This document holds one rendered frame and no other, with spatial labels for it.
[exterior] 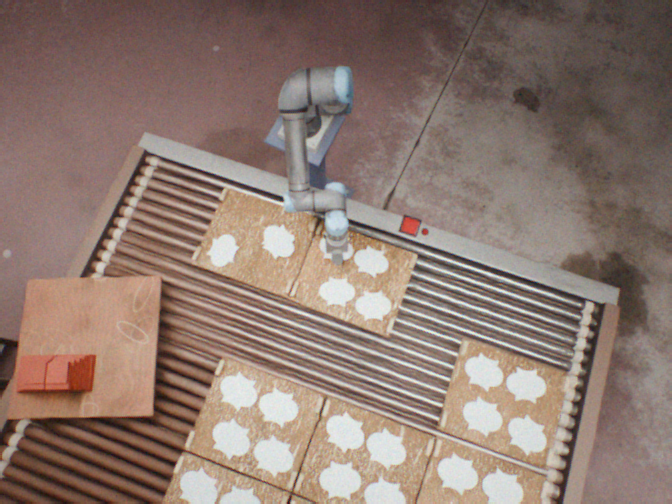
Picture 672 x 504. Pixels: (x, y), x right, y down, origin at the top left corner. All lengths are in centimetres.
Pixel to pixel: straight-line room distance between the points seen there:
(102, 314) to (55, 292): 20
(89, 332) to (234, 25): 247
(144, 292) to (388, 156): 183
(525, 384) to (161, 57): 299
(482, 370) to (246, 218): 109
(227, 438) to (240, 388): 18
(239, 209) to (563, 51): 261
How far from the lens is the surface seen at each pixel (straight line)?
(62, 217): 354
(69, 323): 215
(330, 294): 204
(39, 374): 197
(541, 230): 335
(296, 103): 176
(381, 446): 200
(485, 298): 215
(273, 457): 201
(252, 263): 210
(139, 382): 202
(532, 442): 212
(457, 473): 205
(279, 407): 200
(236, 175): 227
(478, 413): 206
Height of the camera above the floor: 294
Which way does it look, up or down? 73 degrees down
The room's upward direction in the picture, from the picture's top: straight up
